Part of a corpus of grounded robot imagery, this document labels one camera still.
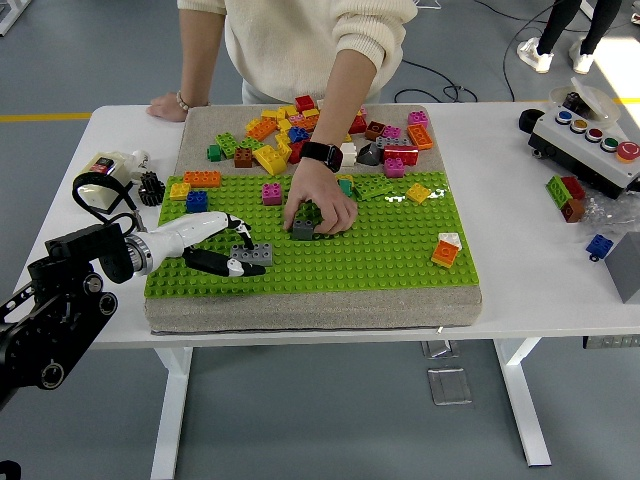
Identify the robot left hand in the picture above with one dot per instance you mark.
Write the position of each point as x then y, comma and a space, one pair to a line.
190, 230

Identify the person's right hand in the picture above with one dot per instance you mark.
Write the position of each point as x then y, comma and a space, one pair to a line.
167, 107

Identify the person's left hand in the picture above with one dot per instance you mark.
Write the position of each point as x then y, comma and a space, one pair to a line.
320, 192

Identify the dark grey 2x2 brick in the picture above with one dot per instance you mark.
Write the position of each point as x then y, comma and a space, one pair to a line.
301, 230

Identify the light grey 2x4 brick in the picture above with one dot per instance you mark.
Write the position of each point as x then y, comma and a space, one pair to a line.
260, 254

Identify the person's right forearm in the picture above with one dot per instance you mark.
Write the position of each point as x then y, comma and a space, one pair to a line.
197, 60

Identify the person's left forearm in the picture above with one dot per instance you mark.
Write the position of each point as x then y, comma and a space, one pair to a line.
345, 90

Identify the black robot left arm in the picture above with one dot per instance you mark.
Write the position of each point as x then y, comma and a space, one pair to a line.
55, 320

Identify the small teal green brick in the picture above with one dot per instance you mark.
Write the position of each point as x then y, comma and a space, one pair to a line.
346, 187

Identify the blue 2x2 brick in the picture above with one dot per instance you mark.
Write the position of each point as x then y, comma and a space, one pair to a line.
298, 134
196, 201

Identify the yellow 2x2 brick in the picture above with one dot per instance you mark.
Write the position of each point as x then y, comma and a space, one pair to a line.
180, 190
418, 193

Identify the magenta 2x2 brick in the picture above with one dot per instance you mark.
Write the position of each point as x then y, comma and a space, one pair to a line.
418, 119
392, 132
272, 194
394, 167

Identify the white 2x2 brick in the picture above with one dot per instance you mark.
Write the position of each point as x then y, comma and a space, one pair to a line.
350, 155

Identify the orange 2x4 brick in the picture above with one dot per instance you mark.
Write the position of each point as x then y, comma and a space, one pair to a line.
262, 129
202, 178
420, 137

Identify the light green 2x4 brick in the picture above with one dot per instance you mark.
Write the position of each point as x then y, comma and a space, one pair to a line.
375, 186

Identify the large yellow brick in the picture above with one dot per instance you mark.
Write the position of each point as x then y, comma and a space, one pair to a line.
270, 160

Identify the dark grey slope brick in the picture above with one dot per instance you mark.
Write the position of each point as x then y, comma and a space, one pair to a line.
370, 156

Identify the green baseplate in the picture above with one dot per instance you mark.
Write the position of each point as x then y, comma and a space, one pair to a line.
350, 260

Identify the pink brick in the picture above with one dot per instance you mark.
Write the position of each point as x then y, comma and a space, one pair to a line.
297, 118

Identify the brown 2x2 brick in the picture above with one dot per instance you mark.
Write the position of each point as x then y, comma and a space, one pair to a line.
375, 131
244, 158

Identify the red 2x2 brick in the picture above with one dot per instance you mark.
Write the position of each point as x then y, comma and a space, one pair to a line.
305, 103

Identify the orange 2x2 brick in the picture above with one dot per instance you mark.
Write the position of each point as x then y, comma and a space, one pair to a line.
444, 254

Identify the green brick with circles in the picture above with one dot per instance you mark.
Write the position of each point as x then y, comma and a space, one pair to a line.
556, 190

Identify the black wristwatch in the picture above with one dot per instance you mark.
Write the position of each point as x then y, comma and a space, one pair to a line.
322, 155

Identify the black gear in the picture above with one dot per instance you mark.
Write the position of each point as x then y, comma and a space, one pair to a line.
151, 189

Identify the person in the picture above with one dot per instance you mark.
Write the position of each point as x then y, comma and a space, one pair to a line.
555, 20
280, 45

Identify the white table leg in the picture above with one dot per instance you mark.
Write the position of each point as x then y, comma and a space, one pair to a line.
520, 400
172, 400

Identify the small clear floor plate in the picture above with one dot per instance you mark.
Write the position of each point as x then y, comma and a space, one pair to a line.
437, 348

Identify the black tape roll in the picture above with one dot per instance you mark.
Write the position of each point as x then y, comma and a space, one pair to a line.
525, 120

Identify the white button control box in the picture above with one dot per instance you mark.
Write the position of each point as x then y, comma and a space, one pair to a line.
575, 150

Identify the clear plastic bag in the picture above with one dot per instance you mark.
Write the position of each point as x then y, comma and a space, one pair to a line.
607, 212

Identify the clear round container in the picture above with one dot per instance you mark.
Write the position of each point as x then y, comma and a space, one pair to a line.
597, 100

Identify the grey box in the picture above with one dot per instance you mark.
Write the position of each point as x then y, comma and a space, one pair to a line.
627, 270

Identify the table control panel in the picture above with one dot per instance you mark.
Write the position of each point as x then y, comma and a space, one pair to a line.
610, 342

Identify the cream switch box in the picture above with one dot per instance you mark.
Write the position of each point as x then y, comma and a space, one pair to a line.
102, 162

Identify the white furniture frame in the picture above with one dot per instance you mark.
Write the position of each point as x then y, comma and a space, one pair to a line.
7, 20

